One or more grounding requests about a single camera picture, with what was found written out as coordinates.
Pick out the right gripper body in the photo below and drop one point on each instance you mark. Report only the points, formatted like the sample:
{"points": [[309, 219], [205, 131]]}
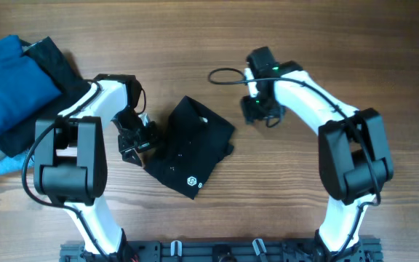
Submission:
{"points": [[254, 110]]}

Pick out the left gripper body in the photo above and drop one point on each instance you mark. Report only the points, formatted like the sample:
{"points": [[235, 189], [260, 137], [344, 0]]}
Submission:
{"points": [[133, 142]]}

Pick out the black t-shirt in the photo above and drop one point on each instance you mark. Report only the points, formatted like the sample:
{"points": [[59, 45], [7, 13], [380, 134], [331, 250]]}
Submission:
{"points": [[195, 141]]}

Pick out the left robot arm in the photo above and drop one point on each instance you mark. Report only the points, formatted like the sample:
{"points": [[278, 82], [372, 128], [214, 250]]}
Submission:
{"points": [[70, 165]]}

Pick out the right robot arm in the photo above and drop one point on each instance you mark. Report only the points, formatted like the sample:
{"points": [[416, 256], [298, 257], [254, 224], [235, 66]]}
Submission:
{"points": [[354, 156]]}

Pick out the folded black garment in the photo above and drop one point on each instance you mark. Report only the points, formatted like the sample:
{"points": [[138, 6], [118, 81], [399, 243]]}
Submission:
{"points": [[52, 62]]}

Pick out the folded light blue jeans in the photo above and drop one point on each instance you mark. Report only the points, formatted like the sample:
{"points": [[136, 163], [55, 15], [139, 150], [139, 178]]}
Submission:
{"points": [[12, 164]]}

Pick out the folded blue garment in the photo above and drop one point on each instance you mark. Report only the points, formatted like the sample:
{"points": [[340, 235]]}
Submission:
{"points": [[24, 87]]}

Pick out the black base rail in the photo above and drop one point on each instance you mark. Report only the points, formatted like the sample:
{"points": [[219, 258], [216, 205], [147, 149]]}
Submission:
{"points": [[369, 249]]}

